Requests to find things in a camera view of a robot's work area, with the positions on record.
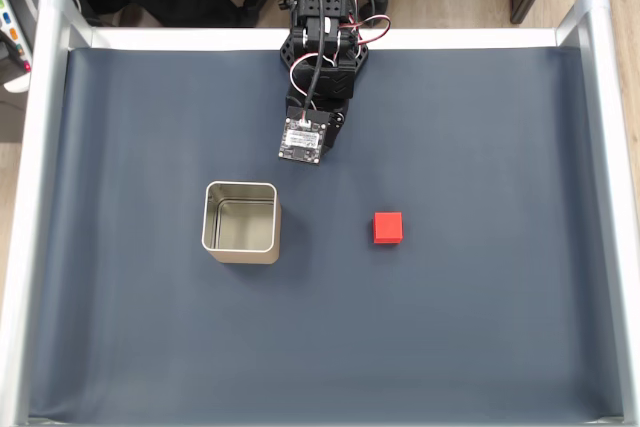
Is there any red cube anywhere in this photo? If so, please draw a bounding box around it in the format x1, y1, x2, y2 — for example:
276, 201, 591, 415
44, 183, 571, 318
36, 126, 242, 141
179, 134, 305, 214
372, 211, 405, 246

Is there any square metal tin container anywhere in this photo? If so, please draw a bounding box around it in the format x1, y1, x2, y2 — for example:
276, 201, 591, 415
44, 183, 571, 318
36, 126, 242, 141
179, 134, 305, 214
200, 180, 283, 266

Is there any dark blue table mat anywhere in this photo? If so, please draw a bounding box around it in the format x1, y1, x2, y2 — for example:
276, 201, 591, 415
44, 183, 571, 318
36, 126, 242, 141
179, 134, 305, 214
27, 44, 626, 424

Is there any white device with coloured buttons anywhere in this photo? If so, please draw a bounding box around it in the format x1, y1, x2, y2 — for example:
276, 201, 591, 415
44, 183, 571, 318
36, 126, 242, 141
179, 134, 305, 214
0, 0, 67, 94

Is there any black camera cable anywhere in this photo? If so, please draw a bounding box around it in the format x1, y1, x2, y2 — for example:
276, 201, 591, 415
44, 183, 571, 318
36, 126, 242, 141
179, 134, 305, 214
301, 0, 335, 122

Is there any bare camera circuit board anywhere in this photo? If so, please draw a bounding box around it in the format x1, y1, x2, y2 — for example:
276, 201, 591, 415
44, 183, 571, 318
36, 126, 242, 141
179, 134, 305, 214
277, 106, 330, 166

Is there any white looped servo wire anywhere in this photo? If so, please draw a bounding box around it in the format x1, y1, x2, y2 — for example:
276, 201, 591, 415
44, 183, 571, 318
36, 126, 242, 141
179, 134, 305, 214
289, 53, 322, 99

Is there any red white servo wire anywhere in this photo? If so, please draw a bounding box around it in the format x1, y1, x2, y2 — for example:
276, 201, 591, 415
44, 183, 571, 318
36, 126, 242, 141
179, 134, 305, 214
344, 13, 393, 49

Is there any white silver table frame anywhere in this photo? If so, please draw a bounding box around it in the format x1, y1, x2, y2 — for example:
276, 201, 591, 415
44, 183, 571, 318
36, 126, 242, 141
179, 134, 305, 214
0, 0, 640, 427

